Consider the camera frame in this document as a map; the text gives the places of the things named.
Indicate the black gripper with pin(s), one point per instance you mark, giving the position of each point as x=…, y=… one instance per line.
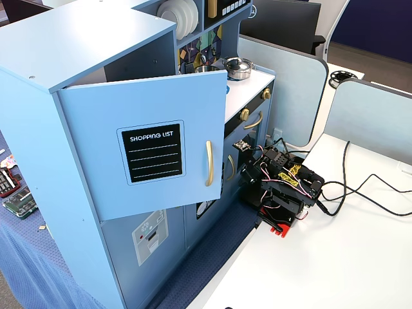
x=280, y=223

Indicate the shopping list cabinet door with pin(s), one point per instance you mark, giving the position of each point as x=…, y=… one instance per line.
x=96, y=145

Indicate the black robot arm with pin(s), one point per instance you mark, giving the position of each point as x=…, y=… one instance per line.
x=289, y=199

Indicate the toy oven door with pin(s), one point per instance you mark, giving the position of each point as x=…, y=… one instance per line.
x=256, y=136

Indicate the ice dispenser decal door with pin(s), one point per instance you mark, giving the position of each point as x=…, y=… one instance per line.
x=122, y=273

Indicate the red table clamp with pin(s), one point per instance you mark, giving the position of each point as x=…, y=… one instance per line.
x=280, y=230

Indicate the gold stove knob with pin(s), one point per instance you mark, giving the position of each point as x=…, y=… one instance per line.
x=245, y=113
x=266, y=93

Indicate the light blue desk partition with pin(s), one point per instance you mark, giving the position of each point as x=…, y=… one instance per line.
x=289, y=96
x=370, y=128

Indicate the steel pot with lid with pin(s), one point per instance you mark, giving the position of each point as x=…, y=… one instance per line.
x=238, y=69

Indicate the silver toy sink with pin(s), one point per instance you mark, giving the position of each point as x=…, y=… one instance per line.
x=202, y=69

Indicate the black filament spool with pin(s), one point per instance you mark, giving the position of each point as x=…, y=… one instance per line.
x=334, y=78

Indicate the black computer monitor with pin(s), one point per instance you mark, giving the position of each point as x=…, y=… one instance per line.
x=280, y=22

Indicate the white toy plate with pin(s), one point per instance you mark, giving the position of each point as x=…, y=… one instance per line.
x=169, y=14
x=186, y=24
x=194, y=16

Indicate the black microwave button panel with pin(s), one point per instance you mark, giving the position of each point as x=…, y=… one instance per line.
x=235, y=5

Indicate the small beige block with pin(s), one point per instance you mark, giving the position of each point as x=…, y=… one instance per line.
x=42, y=227

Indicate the circuit board in clear case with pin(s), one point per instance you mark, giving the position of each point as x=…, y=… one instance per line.
x=19, y=202

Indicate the red screwdriver bit case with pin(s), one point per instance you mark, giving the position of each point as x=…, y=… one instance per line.
x=16, y=186

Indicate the colourful patterned small item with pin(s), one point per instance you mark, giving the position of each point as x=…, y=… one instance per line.
x=8, y=161

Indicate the light blue toy kitchen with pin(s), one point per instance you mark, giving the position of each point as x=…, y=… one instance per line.
x=48, y=48

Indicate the dark wooden furniture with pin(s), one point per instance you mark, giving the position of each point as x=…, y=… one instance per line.
x=16, y=9

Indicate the small wrist camera board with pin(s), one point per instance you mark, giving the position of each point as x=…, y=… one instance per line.
x=241, y=145

